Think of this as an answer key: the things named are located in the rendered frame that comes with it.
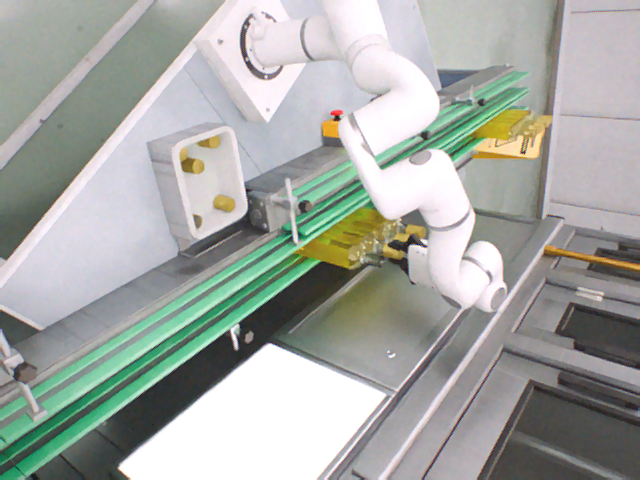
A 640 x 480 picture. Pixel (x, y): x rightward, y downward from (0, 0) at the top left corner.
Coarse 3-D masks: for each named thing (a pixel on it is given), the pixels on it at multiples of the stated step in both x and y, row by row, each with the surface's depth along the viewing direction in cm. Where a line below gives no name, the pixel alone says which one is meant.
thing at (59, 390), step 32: (256, 256) 118; (224, 288) 107; (160, 320) 99; (192, 320) 99; (96, 352) 91; (128, 352) 90; (64, 384) 84; (96, 384) 84; (0, 416) 78; (0, 448) 73
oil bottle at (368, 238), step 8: (336, 224) 133; (328, 232) 130; (336, 232) 129; (344, 232) 128; (352, 232) 128; (360, 232) 128; (368, 232) 127; (360, 240) 124; (368, 240) 124; (376, 240) 125; (368, 248) 124
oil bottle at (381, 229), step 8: (352, 216) 136; (344, 224) 133; (352, 224) 132; (360, 224) 131; (368, 224) 131; (376, 224) 130; (384, 224) 130; (376, 232) 128; (384, 232) 128; (384, 240) 129
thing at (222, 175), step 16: (224, 128) 111; (176, 144) 103; (192, 144) 114; (224, 144) 116; (176, 160) 103; (208, 160) 118; (224, 160) 118; (192, 176) 116; (208, 176) 119; (224, 176) 120; (240, 176) 118; (192, 192) 117; (208, 192) 120; (224, 192) 123; (240, 192) 120; (192, 208) 117; (208, 208) 121; (240, 208) 122; (192, 224) 109; (208, 224) 116; (224, 224) 117
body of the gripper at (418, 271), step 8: (424, 240) 116; (416, 248) 113; (416, 256) 114; (424, 256) 111; (416, 264) 114; (424, 264) 112; (416, 272) 115; (424, 272) 113; (416, 280) 117; (424, 280) 114; (432, 288) 113
